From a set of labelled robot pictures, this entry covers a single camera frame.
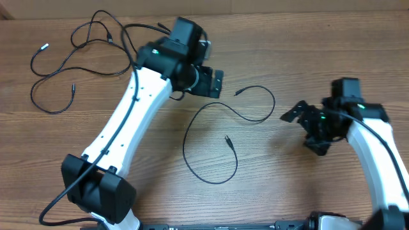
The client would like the black thick cable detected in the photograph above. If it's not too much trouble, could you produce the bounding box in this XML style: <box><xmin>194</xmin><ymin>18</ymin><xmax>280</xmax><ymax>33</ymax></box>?
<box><xmin>182</xmin><ymin>84</ymin><xmax>276</xmax><ymax>185</ymax></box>

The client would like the black USB-A cable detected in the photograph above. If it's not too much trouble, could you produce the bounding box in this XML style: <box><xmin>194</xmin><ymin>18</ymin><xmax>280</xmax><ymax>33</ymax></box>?
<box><xmin>70</xmin><ymin>9</ymin><xmax>172</xmax><ymax>57</ymax></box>

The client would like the black thin cable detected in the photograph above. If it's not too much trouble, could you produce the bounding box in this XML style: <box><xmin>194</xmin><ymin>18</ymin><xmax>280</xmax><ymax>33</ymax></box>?
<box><xmin>29</xmin><ymin>38</ymin><xmax>132</xmax><ymax>115</ymax></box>

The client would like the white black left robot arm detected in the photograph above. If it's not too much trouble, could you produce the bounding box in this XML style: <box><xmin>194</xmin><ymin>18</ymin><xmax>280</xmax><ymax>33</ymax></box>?
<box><xmin>61</xmin><ymin>17</ymin><xmax>224</xmax><ymax>229</ymax></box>

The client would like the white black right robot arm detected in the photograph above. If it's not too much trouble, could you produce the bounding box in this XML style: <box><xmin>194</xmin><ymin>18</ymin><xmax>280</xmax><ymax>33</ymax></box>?
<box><xmin>281</xmin><ymin>78</ymin><xmax>408</xmax><ymax>229</ymax></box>

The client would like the brown cardboard back board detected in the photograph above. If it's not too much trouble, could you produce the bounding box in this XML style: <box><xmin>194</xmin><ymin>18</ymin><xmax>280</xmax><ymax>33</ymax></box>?
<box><xmin>1</xmin><ymin>0</ymin><xmax>408</xmax><ymax>20</ymax></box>

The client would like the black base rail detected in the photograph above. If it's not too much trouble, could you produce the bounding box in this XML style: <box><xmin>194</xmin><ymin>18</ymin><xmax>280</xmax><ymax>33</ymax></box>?
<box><xmin>79</xmin><ymin>219</ymin><xmax>365</xmax><ymax>230</ymax></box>

